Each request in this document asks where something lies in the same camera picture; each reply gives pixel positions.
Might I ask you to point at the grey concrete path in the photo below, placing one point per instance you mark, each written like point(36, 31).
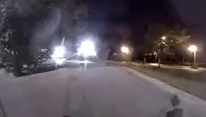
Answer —
point(96, 94)

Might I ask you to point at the street lamp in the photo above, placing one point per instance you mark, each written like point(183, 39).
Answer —
point(124, 49)
point(192, 48)

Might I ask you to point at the large leafy tree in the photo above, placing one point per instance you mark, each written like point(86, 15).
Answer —
point(15, 40)

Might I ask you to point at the pale concrete kerb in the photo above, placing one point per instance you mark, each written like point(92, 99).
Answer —
point(189, 98)

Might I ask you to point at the dark asphalt road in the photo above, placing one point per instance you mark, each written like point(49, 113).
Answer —
point(183, 81)

